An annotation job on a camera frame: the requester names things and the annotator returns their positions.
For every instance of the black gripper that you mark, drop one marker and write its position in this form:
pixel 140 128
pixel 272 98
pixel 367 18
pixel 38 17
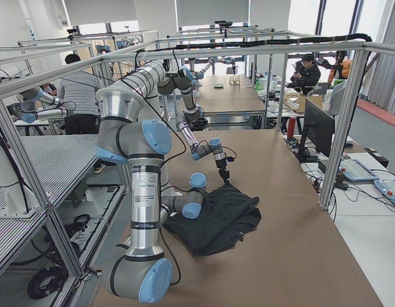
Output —
pixel 221 165

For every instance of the black printed t-shirt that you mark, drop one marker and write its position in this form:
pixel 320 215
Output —
pixel 227 215

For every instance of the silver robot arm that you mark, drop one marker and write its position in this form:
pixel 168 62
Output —
pixel 193 114
pixel 137 268

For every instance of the red water bottle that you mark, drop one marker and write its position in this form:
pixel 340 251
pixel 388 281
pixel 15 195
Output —
pixel 291 127

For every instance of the black monitor on desk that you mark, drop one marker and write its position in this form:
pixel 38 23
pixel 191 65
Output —
pixel 319 128

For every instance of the blue teach pendant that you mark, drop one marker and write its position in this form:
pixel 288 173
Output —
pixel 355 171

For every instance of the seated person with phone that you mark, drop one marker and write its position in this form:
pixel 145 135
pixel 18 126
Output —
pixel 306 75

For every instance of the person in white jacket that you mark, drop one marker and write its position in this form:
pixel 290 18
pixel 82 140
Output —
pixel 80 88

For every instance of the aluminium slatted work table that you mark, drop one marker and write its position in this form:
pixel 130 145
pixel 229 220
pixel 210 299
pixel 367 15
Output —
pixel 53 166

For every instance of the aluminium frame post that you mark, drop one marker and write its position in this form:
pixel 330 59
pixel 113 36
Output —
pixel 343 124

